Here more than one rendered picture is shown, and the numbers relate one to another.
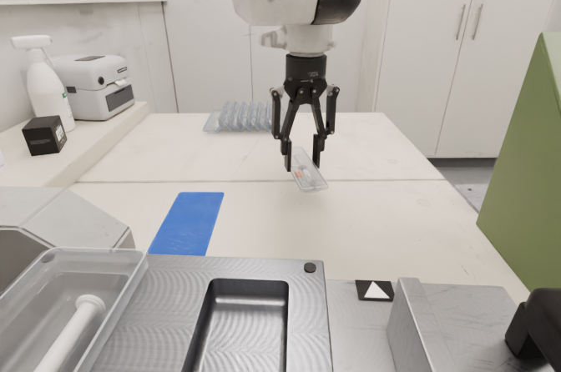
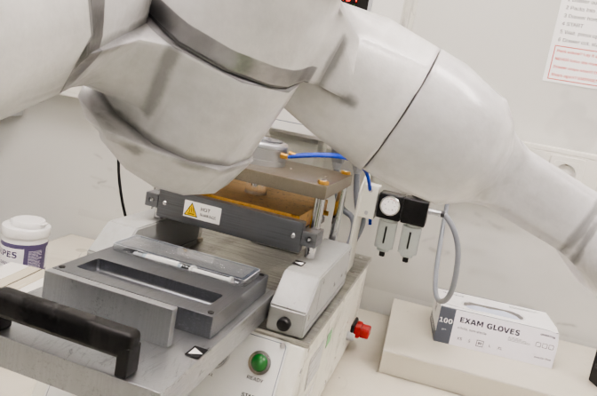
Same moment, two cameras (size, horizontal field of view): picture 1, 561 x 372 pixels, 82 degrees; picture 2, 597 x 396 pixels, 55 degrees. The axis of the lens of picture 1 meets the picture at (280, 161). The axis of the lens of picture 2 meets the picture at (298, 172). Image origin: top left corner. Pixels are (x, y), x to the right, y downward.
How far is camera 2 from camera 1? 0.64 m
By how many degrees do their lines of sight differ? 97
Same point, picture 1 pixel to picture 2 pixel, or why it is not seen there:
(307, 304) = (190, 305)
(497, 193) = not seen: outside the picture
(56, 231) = (288, 281)
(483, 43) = not seen: outside the picture
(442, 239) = not seen: outside the picture
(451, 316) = (161, 364)
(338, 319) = (188, 337)
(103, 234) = (294, 302)
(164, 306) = (215, 286)
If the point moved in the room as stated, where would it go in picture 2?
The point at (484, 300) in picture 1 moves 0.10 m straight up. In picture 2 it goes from (158, 379) to (175, 270)
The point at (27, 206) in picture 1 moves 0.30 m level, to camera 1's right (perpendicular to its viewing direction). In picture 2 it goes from (303, 271) to (217, 368)
